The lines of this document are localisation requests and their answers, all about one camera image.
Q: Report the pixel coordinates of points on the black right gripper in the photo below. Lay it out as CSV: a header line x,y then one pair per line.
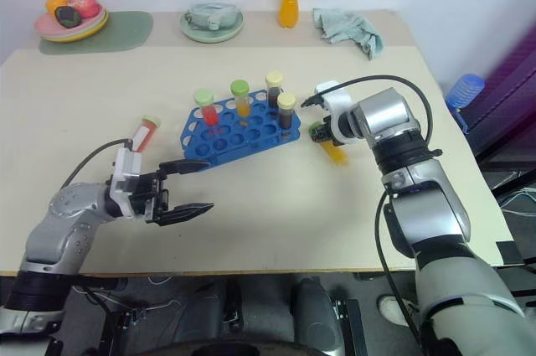
x,y
323,132

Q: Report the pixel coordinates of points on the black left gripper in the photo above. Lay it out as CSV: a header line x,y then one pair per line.
x,y
151,194

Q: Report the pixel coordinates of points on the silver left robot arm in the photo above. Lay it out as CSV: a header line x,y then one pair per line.
x,y
63,209

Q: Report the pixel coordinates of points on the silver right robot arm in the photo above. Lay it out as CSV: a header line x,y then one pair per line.
x,y
431,205

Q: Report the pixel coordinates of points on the blue test tube rack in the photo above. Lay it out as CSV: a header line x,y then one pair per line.
x,y
234,138

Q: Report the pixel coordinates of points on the dark tube, pale yellow cap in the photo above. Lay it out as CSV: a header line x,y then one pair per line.
x,y
287,115
274,86

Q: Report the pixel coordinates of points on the red tube, white label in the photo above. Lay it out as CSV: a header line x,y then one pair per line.
x,y
146,132

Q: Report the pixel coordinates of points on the teal crumpled cloth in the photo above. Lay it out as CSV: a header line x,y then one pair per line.
x,y
347,29

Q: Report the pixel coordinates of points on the red tube, green cap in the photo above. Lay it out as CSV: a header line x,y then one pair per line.
x,y
208,111

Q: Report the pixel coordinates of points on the pale green plate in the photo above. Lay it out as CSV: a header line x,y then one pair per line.
x,y
211,34

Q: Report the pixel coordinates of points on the pale teal cup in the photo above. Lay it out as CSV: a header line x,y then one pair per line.
x,y
211,17

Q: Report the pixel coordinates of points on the blue plastic water bottle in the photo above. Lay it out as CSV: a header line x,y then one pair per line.
x,y
464,90

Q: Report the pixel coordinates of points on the green placemat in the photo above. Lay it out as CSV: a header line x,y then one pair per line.
x,y
121,33

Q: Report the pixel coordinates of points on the dark rounded shape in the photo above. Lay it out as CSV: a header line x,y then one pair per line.
x,y
316,314

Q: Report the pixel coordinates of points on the plates with fruit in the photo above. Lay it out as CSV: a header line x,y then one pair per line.
x,y
90,32

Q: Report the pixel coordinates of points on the black side shelf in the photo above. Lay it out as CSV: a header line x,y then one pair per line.
x,y
508,142

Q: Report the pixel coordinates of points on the purple curtain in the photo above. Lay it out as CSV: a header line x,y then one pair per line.
x,y
513,67

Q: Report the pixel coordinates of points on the dark green toy fruit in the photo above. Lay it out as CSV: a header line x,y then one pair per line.
x,y
67,17

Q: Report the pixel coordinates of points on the pink plate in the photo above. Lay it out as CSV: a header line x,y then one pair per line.
x,y
50,27

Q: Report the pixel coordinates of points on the pink-red toy fruit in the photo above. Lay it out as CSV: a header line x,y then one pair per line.
x,y
84,2

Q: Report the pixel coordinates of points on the white shoe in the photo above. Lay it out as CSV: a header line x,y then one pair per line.
x,y
391,310

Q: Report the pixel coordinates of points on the orange toy fruit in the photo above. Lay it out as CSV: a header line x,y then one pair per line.
x,y
55,3

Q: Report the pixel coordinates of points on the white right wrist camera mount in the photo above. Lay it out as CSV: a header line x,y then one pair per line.
x,y
339,100

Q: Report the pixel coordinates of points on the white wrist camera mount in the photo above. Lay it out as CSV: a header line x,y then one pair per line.
x,y
125,167
339,100

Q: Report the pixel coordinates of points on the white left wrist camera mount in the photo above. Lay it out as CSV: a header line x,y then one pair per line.
x,y
125,167

